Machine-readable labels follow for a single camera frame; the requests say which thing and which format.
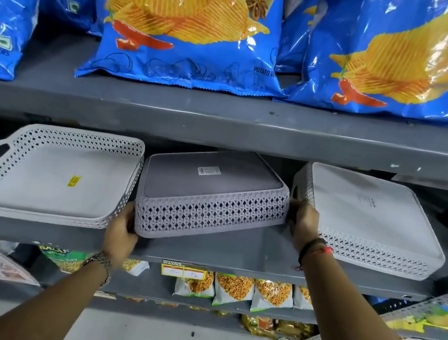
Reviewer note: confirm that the yellow shelf price tag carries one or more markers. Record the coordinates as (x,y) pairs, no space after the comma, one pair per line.
(183,271)

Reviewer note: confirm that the white lattice tray, small print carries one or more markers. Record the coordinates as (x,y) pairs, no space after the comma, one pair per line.
(374,218)

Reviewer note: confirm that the person's left thumb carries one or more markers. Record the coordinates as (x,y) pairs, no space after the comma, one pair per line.
(128,216)

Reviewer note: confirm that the silver metal wristwatch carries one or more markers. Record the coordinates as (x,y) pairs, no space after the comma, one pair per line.
(102,263)

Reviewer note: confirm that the grey lattice tray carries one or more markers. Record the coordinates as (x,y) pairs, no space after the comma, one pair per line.
(209,204)

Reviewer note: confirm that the black and red wrist bands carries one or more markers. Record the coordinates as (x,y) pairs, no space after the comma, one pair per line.
(314,247)

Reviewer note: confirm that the person's left hand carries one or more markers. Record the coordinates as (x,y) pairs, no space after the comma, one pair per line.
(118,240)

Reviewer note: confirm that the person's right hand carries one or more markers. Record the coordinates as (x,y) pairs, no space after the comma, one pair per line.
(305,228)

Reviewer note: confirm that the person's left forearm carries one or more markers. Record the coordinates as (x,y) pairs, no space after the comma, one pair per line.
(50,310)

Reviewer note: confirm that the person's right thumb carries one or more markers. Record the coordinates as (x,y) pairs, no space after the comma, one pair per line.
(297,206)

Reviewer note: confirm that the golden snack packet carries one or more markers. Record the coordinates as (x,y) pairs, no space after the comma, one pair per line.
(258,325)
(295,329)

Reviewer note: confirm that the white lattice tray, yellow sticker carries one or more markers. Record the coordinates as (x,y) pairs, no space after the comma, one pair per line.
(47,176)

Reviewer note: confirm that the perforated grey rack bracket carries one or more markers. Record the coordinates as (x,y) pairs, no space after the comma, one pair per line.
(438,293)

